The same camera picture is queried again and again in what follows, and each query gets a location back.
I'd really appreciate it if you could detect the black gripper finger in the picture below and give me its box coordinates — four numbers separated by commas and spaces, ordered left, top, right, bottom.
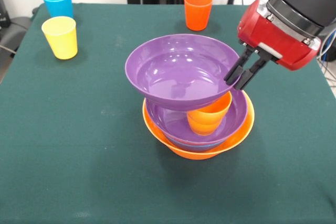
224, 47, 254, 85
234, 53, 271, 91

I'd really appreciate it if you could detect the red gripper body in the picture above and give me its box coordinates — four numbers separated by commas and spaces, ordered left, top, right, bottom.
237, 0, 322, 71

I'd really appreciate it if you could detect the purple bowl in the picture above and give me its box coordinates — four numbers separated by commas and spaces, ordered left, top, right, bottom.
124, 34, 242, 112
144, 90, 249, 153

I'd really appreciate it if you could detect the orange cup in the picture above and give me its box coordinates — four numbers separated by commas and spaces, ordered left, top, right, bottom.
186, 90, 233, 136

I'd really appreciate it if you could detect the large blue bowl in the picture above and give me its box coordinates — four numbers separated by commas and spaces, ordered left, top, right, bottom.
167, 140, 224, 149

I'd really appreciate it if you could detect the red cup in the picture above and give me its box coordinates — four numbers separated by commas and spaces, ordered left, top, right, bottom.
183, 0, 214, 31

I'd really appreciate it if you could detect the large orange bowl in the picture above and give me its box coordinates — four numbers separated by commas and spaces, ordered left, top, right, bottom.
142, 90, 255, 161

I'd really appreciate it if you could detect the yellow cup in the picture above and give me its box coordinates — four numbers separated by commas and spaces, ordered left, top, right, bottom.
41, 16, 78, 60

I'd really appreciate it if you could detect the blue cup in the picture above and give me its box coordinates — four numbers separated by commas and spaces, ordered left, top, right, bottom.
41, 0, 74, 19

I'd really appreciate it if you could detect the dark green tablecloth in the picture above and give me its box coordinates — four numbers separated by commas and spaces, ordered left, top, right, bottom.
0, 3, 336, 224

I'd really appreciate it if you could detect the bundle of cables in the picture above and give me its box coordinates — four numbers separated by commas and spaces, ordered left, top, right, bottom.
316, 28, 336, 88

